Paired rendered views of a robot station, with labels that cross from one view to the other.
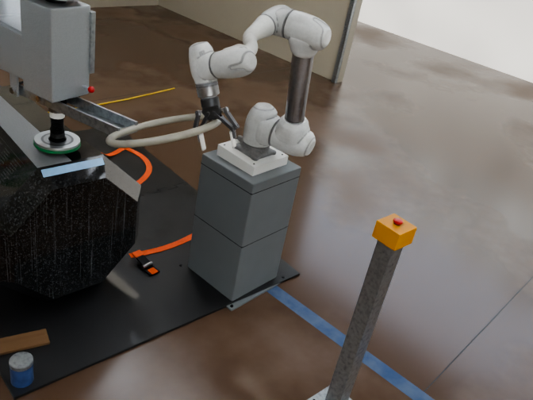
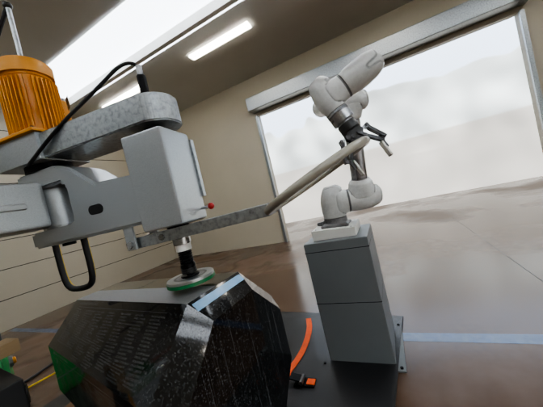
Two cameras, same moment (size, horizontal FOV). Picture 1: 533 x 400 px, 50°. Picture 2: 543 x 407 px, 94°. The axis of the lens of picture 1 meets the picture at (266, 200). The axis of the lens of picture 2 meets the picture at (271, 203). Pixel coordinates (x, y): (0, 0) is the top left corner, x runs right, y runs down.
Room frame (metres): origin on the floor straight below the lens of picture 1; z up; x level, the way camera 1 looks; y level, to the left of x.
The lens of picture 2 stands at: (1.21, 0.88, 1.15)
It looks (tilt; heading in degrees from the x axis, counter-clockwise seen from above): 2 degrees down; 348
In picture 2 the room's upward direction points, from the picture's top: 13 degrees counter-clockwise
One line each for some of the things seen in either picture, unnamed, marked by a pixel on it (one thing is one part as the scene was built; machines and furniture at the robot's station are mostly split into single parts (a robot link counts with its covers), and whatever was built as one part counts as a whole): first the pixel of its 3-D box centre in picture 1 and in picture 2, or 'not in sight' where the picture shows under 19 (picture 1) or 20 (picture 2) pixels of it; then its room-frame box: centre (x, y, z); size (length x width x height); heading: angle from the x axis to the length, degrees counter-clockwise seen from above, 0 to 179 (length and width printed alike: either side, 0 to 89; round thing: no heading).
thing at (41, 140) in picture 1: (57, 140); (191, 276); (2.46, 1.07, 0.88); 0.21 x 0.21 x 0.01
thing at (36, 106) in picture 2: not in sight; (36, 105); (2.77, 1.65, 1.90); 0.31 x 0.28 x 0.40; 153
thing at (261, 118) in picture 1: (262, 123); (333, 200); (2.83, 0.10, 1.03); 0.18 x 0.16 x 0.22; 66
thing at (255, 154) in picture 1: (252, 144); (333, 221); (2.85, 0.13, 0.89); 0.22 x 0.18 x 0.06; 54
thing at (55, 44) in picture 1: (44, 46); (153, 187); (2.50, 1.14, 1.32); 0.36 x 0.22 x 0.45; 63
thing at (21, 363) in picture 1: (21, 369); not in sight; (1.74, 0.93, 0.08); 0.10 x 0.10 x 0.13
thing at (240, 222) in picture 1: (241, 220); (351, 289); (2.84, 0.12, 0.40); 0.50 x 0.50 x 0.80; 53
